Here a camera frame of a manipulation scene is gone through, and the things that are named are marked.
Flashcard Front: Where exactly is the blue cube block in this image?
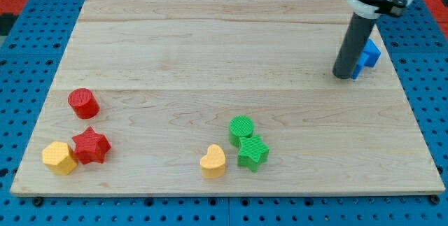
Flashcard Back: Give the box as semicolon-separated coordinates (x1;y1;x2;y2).
360;39;381;68

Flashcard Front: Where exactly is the green cylinder block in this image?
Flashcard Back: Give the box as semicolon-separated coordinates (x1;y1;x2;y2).
229;115;254;147

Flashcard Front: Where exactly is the green star block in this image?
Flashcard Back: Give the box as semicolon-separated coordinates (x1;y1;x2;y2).
237;134;270;173

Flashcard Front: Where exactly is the yellow heart block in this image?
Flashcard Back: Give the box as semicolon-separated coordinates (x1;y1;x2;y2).
199;144;226;178

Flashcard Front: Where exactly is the light wooden board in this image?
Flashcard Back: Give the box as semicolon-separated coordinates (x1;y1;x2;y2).
10;0;445;197

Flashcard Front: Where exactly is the red cylinder block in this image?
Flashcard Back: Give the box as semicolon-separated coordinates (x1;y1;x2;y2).
68;88;100;119

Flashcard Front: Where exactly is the red star block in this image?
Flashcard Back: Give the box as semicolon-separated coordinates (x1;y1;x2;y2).
72;127;111;164

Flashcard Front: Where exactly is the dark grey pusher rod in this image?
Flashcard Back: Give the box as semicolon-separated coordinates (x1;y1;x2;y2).
332;13;377;80

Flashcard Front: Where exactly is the yellow hexagon block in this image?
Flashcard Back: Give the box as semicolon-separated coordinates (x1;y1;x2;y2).
42;141;78;176

